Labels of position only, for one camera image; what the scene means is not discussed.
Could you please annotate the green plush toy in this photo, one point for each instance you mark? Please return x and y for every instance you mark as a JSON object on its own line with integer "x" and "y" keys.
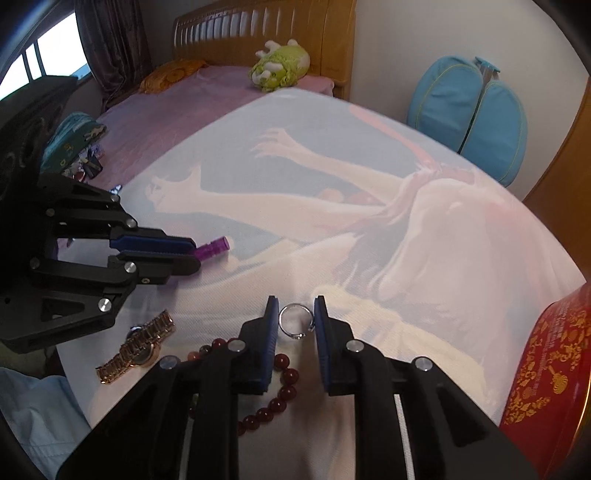
{"x": 277, "y": 64}

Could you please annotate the window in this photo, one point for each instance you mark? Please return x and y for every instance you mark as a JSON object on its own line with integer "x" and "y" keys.
{"x": 41, "y": 60}

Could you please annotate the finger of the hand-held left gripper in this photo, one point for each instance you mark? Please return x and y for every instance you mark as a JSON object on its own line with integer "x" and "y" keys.
{"x": 152, "y": 242}
{"x": 157, "y": 268}

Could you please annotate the dark curtain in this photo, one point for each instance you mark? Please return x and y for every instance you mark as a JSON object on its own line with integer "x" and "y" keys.
{"x": 115, "y": 50}

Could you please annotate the pink blanket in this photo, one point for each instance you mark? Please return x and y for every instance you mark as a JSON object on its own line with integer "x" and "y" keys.
{"x": 194, "y": 97}

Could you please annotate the wooden bed headboard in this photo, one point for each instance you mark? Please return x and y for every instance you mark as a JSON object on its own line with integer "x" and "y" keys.
{"x": 258, "y": 23}

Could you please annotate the orange pillow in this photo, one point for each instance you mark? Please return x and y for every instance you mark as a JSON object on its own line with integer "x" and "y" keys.
{"x": 171, "y": 76}

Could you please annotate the wooden cabinet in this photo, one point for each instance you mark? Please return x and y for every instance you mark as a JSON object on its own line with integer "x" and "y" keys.
{"x": 563, "y": 175}

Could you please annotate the rose gold wristwatch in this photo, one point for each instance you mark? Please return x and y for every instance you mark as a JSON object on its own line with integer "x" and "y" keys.
{"x": 138, "y": 350}

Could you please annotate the red round metal tin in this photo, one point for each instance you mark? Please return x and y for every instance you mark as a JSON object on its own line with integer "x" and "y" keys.
{"x": 554, "y": 369}

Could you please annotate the teal printed cloth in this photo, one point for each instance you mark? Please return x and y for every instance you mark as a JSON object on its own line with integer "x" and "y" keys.
{"x": 69, "y": 138}

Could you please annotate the printed tablecloth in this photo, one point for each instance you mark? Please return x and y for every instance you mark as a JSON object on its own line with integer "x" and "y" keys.
{"x": 369, "y": 207}

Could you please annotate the purple tube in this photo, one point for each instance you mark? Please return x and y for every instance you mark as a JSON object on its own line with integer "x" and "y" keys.
{"x": 213, "y": 248}

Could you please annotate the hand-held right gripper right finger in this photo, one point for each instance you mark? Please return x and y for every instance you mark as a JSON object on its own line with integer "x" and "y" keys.
{"x": 322, "y": 341}

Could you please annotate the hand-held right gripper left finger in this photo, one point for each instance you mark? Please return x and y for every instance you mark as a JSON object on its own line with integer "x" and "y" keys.
{"x": 271, "y": 341}

